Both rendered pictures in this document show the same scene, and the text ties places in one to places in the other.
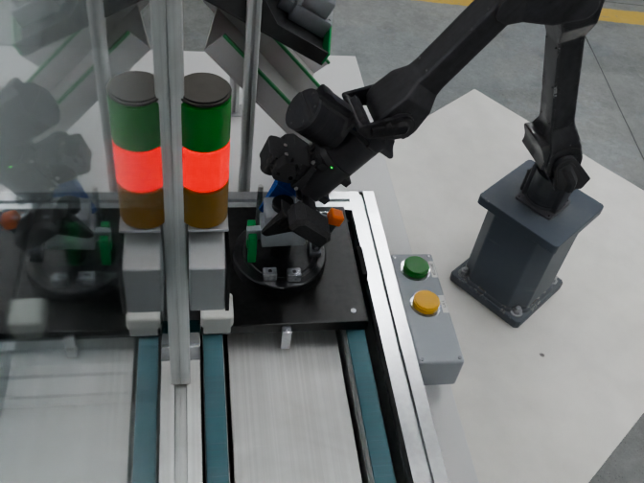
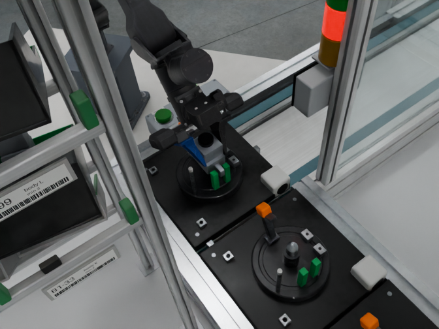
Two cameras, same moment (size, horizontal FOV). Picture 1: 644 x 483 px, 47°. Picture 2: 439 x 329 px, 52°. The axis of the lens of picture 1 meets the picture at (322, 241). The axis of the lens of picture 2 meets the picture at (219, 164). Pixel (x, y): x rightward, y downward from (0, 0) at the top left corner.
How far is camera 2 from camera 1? 108 cm
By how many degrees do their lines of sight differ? 63
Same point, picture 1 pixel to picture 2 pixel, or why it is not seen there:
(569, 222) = (110, 38)
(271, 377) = (277, 157)
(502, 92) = not seen: outside the picture
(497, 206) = (116, 66)
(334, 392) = (264, 128)
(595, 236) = not seen: hidden behind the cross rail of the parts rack
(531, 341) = (155, 88)
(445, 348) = (212, 87)
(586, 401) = not seen: hidden behind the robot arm
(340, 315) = (228, 128)
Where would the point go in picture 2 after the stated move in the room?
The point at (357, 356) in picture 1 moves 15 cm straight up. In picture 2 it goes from (243, 119) to (241, 71)
